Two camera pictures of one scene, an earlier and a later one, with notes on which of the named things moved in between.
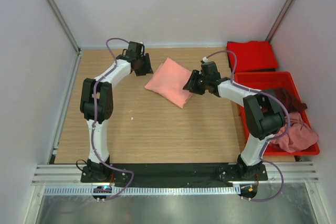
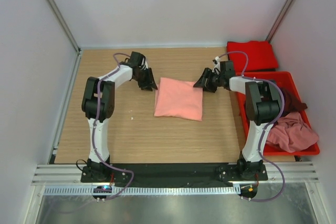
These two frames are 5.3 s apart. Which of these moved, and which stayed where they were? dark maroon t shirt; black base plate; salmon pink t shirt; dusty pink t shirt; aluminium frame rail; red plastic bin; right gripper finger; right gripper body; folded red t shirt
Moved: right gripper finger; right gripper body; salmon pink t shirt
Stayed: dusty pink t shirt; black base plate; red plastic bin; dark maroon t shirt; aluminium frame rail; folded red t shirt
